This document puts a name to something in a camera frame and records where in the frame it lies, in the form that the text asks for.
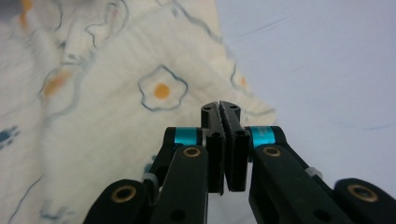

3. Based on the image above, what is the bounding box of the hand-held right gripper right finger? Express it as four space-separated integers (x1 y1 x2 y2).
219 100 251 192

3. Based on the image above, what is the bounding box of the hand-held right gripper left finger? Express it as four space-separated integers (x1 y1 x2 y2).
200 101 226 196

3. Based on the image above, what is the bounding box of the cream egg print cloth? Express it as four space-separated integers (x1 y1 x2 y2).
0 0 277 224

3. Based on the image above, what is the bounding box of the white gridded mat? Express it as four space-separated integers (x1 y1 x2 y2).
205 0 396 224

